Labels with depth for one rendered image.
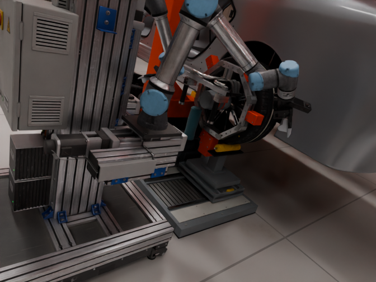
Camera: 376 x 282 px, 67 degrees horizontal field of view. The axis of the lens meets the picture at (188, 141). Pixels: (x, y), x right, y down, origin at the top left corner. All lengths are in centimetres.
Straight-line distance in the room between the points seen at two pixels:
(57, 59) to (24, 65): 11
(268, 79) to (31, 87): 91
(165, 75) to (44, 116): 51
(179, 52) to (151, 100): 22
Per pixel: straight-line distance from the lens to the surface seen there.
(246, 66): 130
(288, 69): 119
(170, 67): 115
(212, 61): 222
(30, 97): 124
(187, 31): 113
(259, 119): 193
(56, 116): 129
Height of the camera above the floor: 133
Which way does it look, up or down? 23 degrees down
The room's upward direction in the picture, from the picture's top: 17 degrees clockwise
